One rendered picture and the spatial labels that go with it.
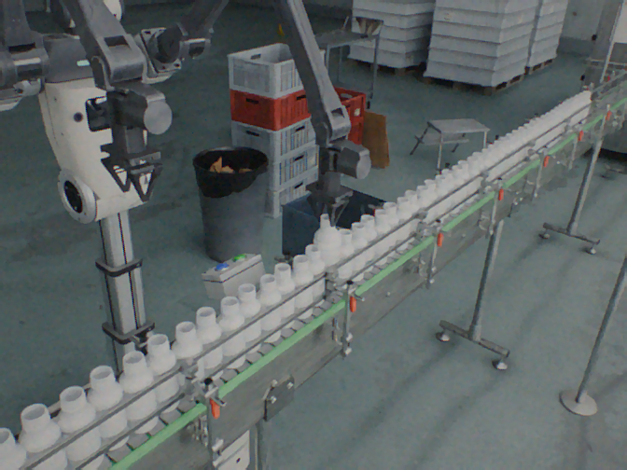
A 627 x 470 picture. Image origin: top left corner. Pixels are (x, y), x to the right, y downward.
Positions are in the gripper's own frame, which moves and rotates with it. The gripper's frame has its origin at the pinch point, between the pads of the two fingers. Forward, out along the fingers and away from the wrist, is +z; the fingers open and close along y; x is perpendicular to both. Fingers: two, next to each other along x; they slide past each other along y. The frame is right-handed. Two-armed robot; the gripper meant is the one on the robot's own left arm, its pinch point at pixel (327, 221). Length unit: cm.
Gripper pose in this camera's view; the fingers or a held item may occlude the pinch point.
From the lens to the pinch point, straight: 139.7
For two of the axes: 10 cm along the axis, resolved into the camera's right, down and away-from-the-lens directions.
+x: -6.4, 3.4, -6.9
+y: -7.7, -3.3, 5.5
